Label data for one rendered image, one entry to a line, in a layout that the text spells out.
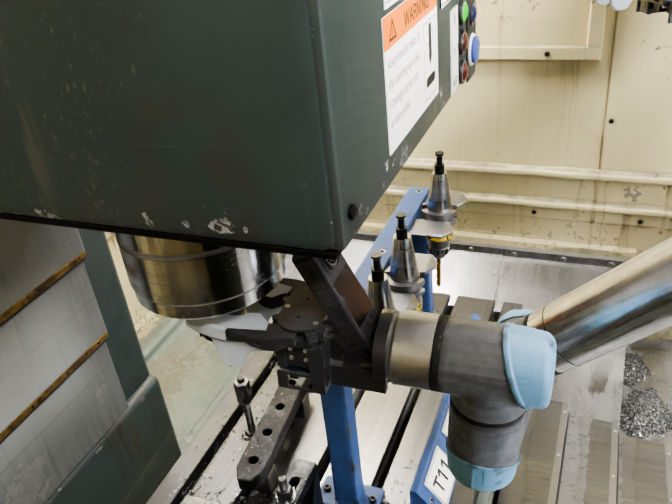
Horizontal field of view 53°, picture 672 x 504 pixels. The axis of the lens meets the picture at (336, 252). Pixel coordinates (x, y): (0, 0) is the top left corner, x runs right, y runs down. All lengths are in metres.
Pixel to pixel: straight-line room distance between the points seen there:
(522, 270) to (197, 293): 1.21
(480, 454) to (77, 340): 0.75
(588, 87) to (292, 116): 1.19
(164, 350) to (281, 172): 1.61
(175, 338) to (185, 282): 1.45
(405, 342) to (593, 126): 1.04
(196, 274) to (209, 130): 0.19
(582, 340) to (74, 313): 0.81
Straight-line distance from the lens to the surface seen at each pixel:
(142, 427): 1.46
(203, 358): 1.96
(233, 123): 0.44
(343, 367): 0.69
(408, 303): 0.96
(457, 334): 0.64
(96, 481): 1.39
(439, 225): 1.15
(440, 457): 1.11
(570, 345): 0.75
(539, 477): 1.35
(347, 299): 0.64
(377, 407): 1.26
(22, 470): 1.22
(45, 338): 1.17
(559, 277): 1.72
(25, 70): 0.54
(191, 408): 1.81
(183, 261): 0.60
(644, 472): 1.46
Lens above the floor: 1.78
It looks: 31 degrees down
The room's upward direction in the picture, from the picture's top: 7 degrees counter-clockwise
